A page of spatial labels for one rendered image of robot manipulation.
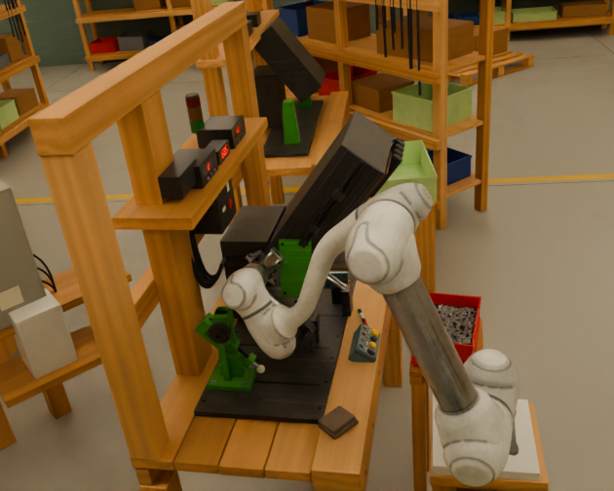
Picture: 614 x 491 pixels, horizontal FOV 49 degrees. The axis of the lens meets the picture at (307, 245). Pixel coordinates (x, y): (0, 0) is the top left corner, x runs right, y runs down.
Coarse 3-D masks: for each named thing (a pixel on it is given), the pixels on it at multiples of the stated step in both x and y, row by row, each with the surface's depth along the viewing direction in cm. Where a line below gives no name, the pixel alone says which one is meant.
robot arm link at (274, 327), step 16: (352, 224) 170; (336, 240) 174; (320, 256) 179; (336, 256) 180; (320, 272) 181; (304, 288) 186; (320, 288) 185; (272, 304) 198; (304, 304) 187; (256, 320) 194; (272, 320) 193; (288, 320) 192; (304, 320) 191; (256, 336) 196; (272, 336) 193; (288, 336) 194; (272, 352) 196; (288, 352) 197
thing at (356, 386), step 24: (360, 288) 268; (384, 312) 252; (384, 336) 249; (336, 384) 219; (360, 384) 218; (360, 408) 208; (360, 432) 199; (336, 456) 192; (360, 456) 191; (312, 480) 190; (336, 480) 188; (360, 480) 187
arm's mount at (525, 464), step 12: (516, 408) 204; (528, 408) 203; (516, 420) 200; (528, 420) 199; (516, 432) 196; (528, 432) 195; (528, 444) 191; (516, 456) 188; (528, 456) 188; (444, 468) 187; (504, 468) 185; (516, 468) 184; (528, 468) 184
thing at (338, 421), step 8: (336, 408) 204; (328, 416) 202; (336, 416) 202; (344, 416) 201; (352, 416) 201; (320, 424) 200; (328, 424) 199; (336, 424) 199; (344, 424) 199; (352, 424) 200; (328, 432) 198; (336, 432) 197; (344, 432) 199
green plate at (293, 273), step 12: (288, 240) 231; (300, 240) 230; (288, 252) 232; (300, 252) 231; (288, 264) 233; (300, 264) 232; (288, 276) 234; (300, 276) 233; (288, 288) 235; (300, 288) 234
